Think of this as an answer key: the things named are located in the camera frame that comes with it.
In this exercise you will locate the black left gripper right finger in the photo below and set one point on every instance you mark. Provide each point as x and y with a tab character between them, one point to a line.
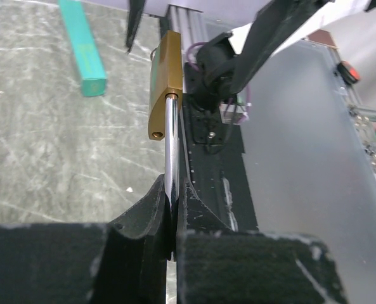
206	257

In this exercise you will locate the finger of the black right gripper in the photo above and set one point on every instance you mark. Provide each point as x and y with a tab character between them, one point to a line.
136	9
273	25

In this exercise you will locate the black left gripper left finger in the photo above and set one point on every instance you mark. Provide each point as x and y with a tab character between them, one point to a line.
138	248

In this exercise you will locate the large brass padlock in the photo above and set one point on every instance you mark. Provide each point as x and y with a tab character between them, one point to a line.
166	93

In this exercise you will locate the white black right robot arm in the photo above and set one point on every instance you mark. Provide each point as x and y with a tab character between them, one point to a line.
227	63

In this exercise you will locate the teal rectangular box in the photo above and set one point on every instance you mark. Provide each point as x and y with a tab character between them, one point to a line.
89	65

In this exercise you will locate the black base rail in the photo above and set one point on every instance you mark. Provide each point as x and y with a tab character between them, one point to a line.
213	153

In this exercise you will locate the aluminium table frame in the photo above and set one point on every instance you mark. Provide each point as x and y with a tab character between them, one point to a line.
190	24

